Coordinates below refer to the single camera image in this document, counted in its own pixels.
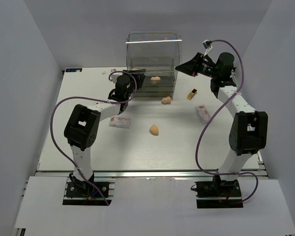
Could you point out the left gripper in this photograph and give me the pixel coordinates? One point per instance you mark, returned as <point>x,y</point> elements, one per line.
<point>138,76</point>

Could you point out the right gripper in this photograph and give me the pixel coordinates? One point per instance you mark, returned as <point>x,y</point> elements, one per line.
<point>191,67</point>

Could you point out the clear acrylic drawer organizer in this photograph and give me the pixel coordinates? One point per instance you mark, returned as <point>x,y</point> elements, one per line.
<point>159,52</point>

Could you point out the pink packet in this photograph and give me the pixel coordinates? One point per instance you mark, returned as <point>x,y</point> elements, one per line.
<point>120,122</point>
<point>202,114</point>

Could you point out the orange teardrop sponge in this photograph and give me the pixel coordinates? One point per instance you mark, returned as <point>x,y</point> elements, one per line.
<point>154,130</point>

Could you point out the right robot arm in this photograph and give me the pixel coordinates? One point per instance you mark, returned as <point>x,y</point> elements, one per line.
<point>249,128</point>

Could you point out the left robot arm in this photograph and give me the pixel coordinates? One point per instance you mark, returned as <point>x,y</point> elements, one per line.
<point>82,127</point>

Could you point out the gold lipstick right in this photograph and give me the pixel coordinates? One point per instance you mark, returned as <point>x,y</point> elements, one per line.
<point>191,94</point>

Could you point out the blue label left corner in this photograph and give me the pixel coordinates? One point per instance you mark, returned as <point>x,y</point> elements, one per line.
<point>73,70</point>

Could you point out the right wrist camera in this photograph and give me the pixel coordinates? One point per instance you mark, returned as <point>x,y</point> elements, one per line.
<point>207,45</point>

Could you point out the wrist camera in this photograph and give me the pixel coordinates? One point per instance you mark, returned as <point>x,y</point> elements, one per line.
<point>115,73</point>
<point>207,45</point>

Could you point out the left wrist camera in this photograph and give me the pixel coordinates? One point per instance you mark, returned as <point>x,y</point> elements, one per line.
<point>115,73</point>

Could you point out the aluminium rail frame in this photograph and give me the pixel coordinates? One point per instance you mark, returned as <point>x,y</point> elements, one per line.
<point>260,172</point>

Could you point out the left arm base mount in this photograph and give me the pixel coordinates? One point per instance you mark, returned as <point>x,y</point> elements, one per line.
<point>76,196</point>

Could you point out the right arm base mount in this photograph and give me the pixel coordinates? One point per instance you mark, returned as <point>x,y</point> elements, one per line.
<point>211,195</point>

